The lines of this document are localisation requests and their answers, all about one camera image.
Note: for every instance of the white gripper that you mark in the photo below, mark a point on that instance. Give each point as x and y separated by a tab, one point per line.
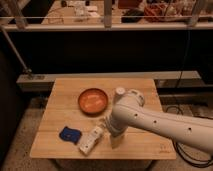
116	141

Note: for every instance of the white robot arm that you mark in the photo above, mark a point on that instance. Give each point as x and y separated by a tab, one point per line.
128	111

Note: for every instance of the wooden table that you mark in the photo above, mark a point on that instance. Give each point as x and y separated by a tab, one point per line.
62	110

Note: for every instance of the grey ledge beam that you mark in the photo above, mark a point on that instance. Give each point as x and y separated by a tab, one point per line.
164	79

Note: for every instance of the orange ceramic bowl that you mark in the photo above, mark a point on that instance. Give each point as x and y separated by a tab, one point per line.
92	101

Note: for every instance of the blue sponge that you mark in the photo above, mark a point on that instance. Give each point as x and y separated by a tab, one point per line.
71	135

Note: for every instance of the metal railing frame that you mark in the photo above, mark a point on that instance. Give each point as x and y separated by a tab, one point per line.
95	36

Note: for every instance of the white plastic bottle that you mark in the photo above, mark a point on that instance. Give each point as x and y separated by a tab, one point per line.
90	140

